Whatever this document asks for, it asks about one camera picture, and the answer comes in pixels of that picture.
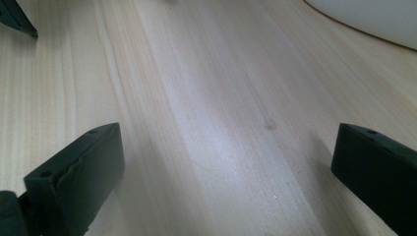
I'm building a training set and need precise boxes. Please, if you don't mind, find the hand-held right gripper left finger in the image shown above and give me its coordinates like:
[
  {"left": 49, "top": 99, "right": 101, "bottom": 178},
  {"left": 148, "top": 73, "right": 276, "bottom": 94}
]
[{"left": 24, "top": 122, "right": 126, "bottom": 236}]

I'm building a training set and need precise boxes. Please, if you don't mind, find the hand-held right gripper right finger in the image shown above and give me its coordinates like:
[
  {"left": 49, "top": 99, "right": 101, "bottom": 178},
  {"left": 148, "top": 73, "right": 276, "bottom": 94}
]
[{"left": 330, "top": 122, "right": 417, "bottom": 236}]

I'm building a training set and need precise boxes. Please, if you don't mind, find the white trash can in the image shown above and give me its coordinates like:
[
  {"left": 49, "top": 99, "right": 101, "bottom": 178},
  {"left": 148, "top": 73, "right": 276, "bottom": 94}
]
[{"left": 304, "top": 0, "right": 417, "bottom": 52}]

